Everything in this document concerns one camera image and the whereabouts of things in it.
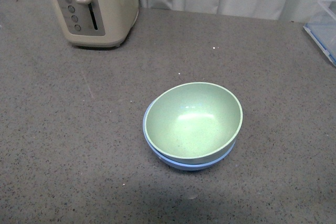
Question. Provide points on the blue-rimmed container lid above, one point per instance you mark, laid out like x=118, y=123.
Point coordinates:
x=324, y=36

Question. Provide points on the clear plastic container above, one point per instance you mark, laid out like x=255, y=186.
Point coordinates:
x=325, y=13

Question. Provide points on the green bowl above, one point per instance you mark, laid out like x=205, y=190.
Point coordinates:
x=193, y=123

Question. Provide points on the blue bowl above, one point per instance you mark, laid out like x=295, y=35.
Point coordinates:
x=179, y=165

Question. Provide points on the cream toaster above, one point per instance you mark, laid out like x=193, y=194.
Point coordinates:
x=96, y=23

